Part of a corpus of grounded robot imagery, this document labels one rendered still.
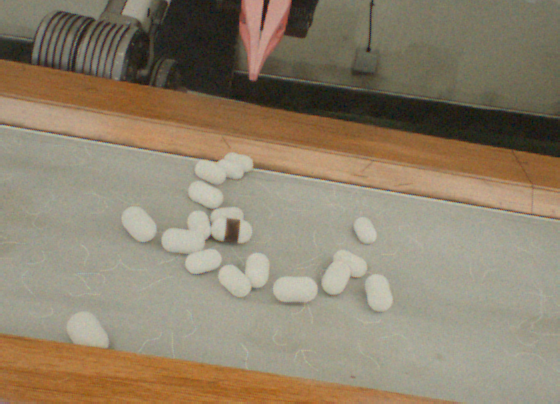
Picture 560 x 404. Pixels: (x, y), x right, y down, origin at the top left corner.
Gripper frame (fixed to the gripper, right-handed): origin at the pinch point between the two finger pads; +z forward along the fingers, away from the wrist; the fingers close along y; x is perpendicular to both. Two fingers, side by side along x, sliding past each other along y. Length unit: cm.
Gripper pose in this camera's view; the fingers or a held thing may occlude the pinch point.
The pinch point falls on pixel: (254, 69)
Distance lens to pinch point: 62.5
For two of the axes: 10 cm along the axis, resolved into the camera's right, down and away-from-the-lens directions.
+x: -1.1, 2.9, 9.5
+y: 9.8, 1.8, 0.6
